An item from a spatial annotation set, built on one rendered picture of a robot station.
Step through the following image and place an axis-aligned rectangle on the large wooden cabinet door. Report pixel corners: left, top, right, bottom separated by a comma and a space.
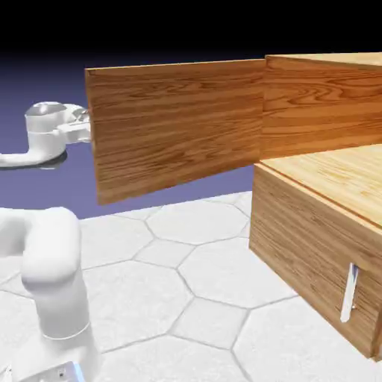
84, 58, 267, 207

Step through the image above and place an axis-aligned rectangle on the silver metal handle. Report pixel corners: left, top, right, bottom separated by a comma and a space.
339, 262, 360, 324

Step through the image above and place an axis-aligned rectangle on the light wood cabinet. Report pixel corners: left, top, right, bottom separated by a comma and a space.
248, 51, 382, 363

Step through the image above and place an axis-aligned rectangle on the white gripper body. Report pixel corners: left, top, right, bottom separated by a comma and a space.
57, 120, 93, 145

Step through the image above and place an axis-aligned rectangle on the wooden door with silver handle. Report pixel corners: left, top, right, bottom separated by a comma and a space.
248, 163, 382, 360

